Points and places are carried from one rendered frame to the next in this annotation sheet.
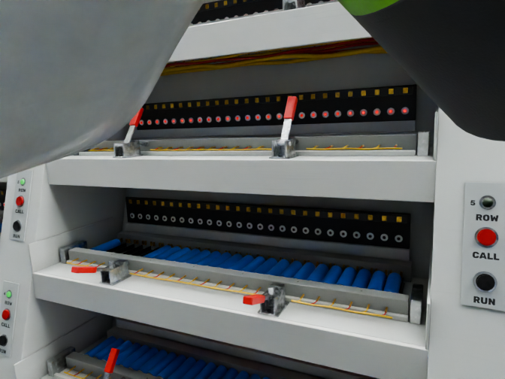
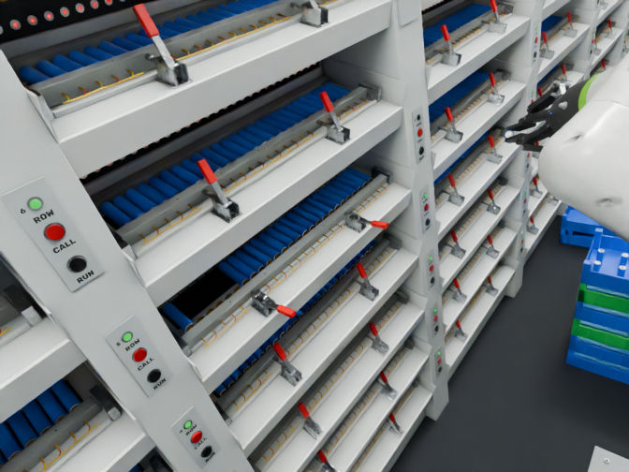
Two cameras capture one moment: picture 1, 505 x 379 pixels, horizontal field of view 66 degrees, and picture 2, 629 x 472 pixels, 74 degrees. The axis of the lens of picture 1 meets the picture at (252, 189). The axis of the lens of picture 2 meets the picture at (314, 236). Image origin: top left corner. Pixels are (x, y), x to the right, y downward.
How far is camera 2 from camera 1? 80 cm
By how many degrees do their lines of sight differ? 72
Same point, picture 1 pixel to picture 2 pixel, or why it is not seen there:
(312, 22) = (341, 34)
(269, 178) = (345, 157)
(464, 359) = (419, 183)
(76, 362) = (232, 397)
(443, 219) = (408, 133)
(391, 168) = (391, 119)
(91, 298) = (266, 332)
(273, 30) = (320, 45)
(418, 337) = (402, 187)
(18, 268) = (181, 399)
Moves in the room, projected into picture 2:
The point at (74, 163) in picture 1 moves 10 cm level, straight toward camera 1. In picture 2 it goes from (191, 260) to (262, 241)
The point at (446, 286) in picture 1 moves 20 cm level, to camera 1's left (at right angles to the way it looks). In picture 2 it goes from (413, 160) to (402, 210)
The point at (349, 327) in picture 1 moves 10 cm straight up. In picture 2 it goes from (386, 204) to (380, 163)
